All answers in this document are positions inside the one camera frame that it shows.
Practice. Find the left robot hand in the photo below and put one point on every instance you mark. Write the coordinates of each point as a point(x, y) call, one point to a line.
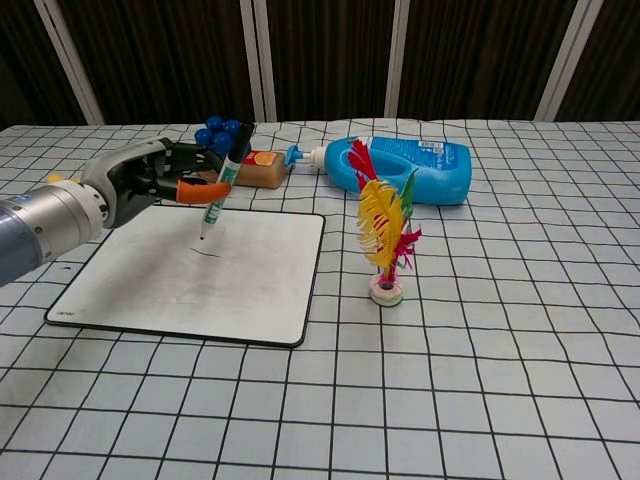
point(120, 175)

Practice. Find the green whiteboard marker black cap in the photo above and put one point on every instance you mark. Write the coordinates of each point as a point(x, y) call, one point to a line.
point(229, 170)

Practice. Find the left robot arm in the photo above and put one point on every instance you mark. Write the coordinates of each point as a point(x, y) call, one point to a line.
point(50, 220)

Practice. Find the yellow rubber chicken toy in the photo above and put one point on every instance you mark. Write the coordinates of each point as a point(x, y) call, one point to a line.
point(55, 177)

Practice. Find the blue studded building block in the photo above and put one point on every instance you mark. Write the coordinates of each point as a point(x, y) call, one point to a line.
point(217, 137)

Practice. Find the dark slatted partition panel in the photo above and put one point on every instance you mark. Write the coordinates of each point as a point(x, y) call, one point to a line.
point(165, 60)
point(610, 60)
point(25, 65)
point(480, 60)
point(330, 60)

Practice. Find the brown drink bottle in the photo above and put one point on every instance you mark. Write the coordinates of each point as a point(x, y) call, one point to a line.
point(260, 175)

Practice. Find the white dry-erase board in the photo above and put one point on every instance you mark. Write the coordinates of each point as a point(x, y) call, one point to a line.
point(200, 290)

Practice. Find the colourful feather shuttlecock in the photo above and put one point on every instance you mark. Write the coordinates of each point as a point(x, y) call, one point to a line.
point(382, 220)

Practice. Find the blue detergent bottle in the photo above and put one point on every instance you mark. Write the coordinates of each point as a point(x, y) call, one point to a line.
point(440, 170)

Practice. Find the grid-pattern tablecloth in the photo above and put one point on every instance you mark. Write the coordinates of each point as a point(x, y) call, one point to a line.
point(450, 375)

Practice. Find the white partition frame post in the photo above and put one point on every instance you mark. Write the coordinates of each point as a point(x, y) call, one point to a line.
point(70, 60)
point(562, 60)
point(400, 60)
point(260, 60)

